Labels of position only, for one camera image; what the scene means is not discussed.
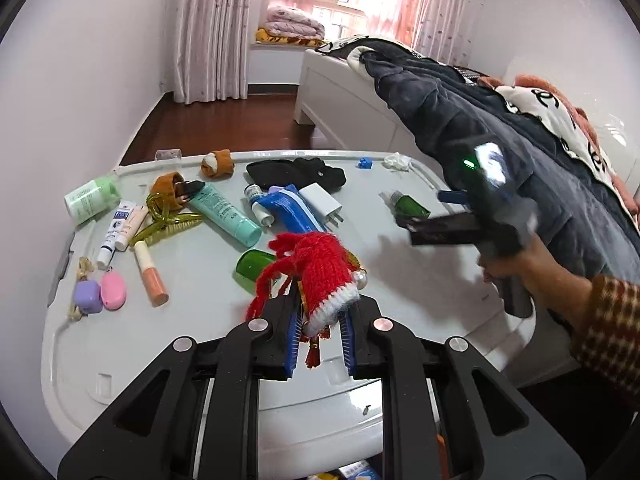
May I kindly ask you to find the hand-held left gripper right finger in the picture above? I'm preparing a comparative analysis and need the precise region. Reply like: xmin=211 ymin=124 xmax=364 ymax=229
xmin=340 ymin=296 xmax=586 ymax=480

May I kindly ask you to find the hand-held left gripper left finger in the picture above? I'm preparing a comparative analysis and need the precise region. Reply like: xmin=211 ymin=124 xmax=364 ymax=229
xmin=57 ymin=292 xmax=303 ymax=480

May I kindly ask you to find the dark green spray bottle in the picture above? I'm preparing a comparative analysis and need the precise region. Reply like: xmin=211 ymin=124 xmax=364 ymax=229
xmin=380 ymin=190 xmax=432 ymax=221

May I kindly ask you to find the red knitted ornament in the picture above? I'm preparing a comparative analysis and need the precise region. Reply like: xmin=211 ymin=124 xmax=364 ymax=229
xmin=245 ymin=231 xmax=368 ymax=370

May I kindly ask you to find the blue toothpaste tube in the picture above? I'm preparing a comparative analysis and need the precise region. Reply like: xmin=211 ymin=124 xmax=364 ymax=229
xmin=256 ymin=184 xmax=333 ymax=235

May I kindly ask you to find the peach lip balm stick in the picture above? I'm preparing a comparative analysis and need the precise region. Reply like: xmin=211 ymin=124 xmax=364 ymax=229
xmin=134 ymin=241 xmax=170 ymax=306

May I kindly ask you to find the black fuzzy cloth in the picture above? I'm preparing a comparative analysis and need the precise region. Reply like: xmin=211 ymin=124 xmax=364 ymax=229
xmin=246 ymin=157 xmax=347 ymax=192

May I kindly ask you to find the pink small case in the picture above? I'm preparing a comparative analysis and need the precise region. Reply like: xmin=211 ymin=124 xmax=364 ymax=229
xmin=100 ymin=270 xmax=127 ymax=312

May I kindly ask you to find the purple small case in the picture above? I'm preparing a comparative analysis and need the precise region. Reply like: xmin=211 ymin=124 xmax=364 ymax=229
xmin=72 ymin=280 xmax=101 ymax=317

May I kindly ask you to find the beige knotted string charm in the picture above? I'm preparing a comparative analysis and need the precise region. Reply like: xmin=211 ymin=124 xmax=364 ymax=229
xmin=66 ymin=256 xmax=98 ymax=321

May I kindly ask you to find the person's right forearm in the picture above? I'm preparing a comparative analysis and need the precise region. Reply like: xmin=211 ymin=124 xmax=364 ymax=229
xmin=570 ymin=275 xmax=640 ymax=403

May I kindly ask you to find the person's right hand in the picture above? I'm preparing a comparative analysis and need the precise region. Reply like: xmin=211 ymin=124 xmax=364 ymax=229
xmin=480 ymin=235 xmax=596 ymax=331

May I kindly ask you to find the green translucent cap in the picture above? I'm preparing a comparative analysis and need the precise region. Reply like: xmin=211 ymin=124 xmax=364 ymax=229
xmin=236 ymin=248 xmax=278 ymax=293

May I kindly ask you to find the white black print blanket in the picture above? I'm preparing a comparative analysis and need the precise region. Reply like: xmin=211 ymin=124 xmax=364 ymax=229
xmin=480 ymin=77 xmax=640 ymax=211

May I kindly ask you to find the blue packet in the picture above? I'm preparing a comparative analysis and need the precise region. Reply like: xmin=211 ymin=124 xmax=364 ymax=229
xmin=340 ymin=460 xmax=381 ymax=480

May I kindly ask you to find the salmon fleece blanket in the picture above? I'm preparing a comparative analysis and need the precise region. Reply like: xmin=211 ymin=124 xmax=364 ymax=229
xmin=477 ymin=74 xmax=606 ymax=141

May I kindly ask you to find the white charger plug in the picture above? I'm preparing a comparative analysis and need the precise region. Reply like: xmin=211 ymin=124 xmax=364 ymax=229
xmin=297 ymin=182 xmax=345 ymax=233

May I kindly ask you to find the small white blue bottle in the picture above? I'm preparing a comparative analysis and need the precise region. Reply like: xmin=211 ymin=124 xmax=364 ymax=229
xmin=243 ymin=184 xmax=275 ymax=227

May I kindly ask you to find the teal tube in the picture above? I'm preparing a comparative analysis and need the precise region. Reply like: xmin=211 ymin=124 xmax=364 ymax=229
xmin=187 ymin=182 xmax=263 ymax=248

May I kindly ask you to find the olive green hair claw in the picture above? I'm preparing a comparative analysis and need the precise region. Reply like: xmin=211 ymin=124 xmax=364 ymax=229
xmin=131 ymin=191 xmax=205 ymax=247

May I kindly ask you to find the pink patterned curtain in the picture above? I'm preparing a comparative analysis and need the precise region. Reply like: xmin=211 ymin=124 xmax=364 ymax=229
xmin=400 ymin=0 xmax=481 ymax=68
xmin=172 ymin=0 xmax=273 ymax=106

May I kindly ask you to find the beige cream tube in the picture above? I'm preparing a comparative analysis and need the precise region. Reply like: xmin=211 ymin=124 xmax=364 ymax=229
xmin=115 ymin=205 xmax=151 ymax=252

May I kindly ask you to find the brown white plush toy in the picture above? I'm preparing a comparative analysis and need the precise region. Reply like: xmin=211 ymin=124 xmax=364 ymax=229
xmin=201 ymin=149 xmax=235 ymax=178

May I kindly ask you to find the white blue cream tube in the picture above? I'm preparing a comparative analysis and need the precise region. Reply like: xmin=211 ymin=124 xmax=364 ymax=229
xmin=96 ymin=201 xmax=137 ymax=268

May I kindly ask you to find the yellow folded blanket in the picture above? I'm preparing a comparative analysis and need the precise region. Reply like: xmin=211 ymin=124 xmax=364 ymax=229
xmin=255 ymin=27 xmax=326 ymax=47

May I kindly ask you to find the pink folded quilt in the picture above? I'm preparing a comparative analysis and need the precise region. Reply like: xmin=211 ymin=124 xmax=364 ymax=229
xmin=265 ymin=5 xmax=325 ymax=40

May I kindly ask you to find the green lotion bottle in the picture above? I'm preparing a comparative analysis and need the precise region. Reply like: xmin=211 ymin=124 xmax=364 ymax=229
xmin=64 ymin=174 xmax=122 ymax=226

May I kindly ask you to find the white bed frame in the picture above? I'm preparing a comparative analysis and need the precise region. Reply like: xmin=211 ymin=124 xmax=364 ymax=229
xmin=294 ymin=49 xmax=436 ymax=158

